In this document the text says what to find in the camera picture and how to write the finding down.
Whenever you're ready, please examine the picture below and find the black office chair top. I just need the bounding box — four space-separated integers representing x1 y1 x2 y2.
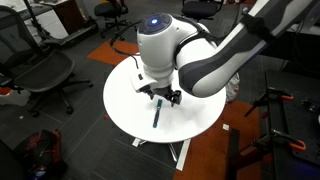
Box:
181 0 224 21

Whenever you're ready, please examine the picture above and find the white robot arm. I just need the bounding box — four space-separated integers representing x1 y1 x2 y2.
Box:
131 0 320 104

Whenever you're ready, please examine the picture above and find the black side table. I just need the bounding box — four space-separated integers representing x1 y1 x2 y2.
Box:
265 71 320 180

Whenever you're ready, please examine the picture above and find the wooden cabinet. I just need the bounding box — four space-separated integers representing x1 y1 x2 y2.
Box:
40 0 84 34

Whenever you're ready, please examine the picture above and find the black treadmill base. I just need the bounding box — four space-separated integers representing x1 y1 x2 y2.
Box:
23 0 100 48

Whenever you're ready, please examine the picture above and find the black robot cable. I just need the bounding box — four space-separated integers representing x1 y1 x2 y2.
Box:
109 19 143 70

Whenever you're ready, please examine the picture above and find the black orange clamp lower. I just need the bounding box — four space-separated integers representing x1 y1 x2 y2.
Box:
253 129 307 151

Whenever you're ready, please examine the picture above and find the black orange clamp upper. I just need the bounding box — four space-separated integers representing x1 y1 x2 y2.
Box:
243 86 295 118

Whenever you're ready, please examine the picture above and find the black office chair far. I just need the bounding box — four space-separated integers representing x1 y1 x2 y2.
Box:
94 0 129 38

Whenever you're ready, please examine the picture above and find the round white table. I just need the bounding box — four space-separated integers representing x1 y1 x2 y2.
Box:
103 57 226 143

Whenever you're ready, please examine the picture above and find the green marker pen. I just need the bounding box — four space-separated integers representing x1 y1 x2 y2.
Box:
153 99 163 128

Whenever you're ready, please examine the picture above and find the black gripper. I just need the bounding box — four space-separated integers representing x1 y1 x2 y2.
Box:
146 86 182 106

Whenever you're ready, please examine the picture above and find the black mesh office chair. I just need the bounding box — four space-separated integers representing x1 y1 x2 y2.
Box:
0 5 93 117

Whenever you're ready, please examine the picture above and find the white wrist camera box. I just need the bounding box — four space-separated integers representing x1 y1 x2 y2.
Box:
130 69 158 93

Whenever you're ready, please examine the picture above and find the black orange clamp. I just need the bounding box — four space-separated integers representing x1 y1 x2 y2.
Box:
253 129 307 151
243 86 295 118

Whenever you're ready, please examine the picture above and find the red black backpack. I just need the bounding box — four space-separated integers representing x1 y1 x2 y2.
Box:
14 129 67 180

